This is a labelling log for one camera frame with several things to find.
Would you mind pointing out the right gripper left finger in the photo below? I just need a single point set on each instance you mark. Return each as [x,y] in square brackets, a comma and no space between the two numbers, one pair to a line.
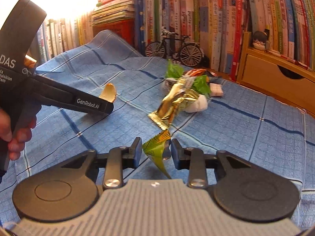
[118,159]

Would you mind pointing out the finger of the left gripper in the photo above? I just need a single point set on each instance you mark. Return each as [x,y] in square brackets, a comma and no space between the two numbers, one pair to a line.
[51,93]

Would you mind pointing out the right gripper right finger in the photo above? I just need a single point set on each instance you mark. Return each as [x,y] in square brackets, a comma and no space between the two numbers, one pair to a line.
[192,159]

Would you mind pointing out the green gold wrapper piece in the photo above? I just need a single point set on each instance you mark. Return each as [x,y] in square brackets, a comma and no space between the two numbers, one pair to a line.
[157,149]

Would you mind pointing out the gold foil wrapper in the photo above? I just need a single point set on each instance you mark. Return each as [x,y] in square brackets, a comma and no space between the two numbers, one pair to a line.
[178,98]

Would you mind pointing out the left row of books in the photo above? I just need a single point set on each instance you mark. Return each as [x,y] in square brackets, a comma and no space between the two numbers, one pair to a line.
[57,36]

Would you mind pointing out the red box under books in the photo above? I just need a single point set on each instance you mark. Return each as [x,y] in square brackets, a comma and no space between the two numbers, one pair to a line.
[124,28]

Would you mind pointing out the horizontal stack of books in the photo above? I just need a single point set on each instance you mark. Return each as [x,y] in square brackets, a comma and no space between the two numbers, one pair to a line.
[108,11]

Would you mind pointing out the row of upright books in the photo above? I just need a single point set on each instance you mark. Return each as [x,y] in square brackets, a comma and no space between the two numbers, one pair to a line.
[219,26]

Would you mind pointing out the blue checked cloth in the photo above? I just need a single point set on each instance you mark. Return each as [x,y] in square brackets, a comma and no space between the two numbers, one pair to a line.
[251,125]

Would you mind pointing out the orange peel piece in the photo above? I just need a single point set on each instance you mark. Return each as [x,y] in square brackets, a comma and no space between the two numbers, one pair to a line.
[108,93]

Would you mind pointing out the pink white eraser block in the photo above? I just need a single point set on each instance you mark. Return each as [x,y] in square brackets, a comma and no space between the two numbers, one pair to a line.
[216,90]

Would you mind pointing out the orange white snack wrapper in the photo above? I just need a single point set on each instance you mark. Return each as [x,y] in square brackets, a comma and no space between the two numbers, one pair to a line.
[199,72]

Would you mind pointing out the miniature black bicycle model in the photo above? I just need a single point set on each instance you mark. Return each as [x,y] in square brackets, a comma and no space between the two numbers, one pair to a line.
[176,47]

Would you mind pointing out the wooden drawer organizer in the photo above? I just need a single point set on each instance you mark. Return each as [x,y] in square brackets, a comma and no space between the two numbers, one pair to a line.
[276,77]

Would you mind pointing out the small doll figurine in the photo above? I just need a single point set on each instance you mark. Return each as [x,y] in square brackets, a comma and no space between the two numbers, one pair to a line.
[259,40]

